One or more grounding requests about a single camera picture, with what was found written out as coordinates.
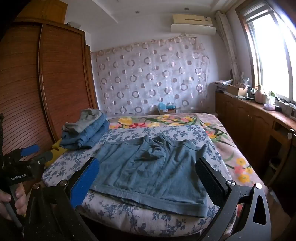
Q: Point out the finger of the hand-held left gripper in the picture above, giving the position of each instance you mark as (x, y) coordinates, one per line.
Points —
(44, 158)
(30, 150)

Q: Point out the pink jar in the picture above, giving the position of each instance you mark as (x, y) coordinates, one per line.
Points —
(260, 96)

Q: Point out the cardboard box with blue item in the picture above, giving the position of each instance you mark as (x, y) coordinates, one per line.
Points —
(166, 108)

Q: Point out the wooden wardrobe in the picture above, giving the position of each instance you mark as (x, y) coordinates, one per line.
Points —
(62, 81)

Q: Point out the wooden cabinet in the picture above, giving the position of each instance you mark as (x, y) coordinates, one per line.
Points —
(252, 125)

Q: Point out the pink tissue pack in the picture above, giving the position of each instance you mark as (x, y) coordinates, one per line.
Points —
(269, 106)

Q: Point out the blue floral sheet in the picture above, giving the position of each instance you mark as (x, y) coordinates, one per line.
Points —
(129, 215)

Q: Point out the folded grey pants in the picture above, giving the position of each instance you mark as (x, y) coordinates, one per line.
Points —
(83, 120)

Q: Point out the tied-back pale curtain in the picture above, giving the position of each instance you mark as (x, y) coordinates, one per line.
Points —
(227, 46)

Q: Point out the blue-grey pants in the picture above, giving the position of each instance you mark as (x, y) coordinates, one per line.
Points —
(152, 169)

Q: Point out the circle-patterned sheer curtain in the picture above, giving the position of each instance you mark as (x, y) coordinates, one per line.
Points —
(150, 76)

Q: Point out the colourful floral blanket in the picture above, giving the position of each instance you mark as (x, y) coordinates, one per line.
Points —
(222, 143)

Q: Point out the person's left hand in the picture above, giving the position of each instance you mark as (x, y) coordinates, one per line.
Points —
(19, 197)

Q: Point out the folded blue denim pants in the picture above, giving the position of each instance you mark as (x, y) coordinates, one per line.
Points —
(90, 136)

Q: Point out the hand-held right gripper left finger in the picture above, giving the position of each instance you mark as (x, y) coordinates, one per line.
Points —
(85, 183)

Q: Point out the white air conditioner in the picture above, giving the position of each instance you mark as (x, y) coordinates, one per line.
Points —
(193, 25)

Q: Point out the open cardboard box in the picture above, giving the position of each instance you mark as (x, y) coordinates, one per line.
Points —
(235, 90)

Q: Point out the stack of papers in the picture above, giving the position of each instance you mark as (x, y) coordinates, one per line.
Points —
(223, 82)

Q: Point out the window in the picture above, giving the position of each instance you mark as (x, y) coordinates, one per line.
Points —
(270, 53)

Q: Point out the green-capped bottle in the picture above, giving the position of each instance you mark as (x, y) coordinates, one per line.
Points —
(272, 98)

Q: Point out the yellow item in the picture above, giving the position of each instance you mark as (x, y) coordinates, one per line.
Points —
(54, 153)

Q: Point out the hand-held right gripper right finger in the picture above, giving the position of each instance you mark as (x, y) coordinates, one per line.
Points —
(209, 183)

